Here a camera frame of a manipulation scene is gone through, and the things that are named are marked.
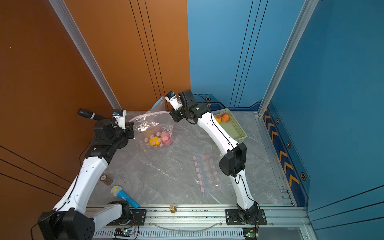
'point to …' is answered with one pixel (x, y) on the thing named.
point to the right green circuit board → (250, 233)
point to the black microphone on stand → (91, 115)
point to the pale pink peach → (167, 142)
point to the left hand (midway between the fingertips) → (133, 120)
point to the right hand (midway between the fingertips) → (173, 111)
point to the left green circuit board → (123, 232)
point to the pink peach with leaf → (166, 138)
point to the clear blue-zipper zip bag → (160, 106)
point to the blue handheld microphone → (117, 191)
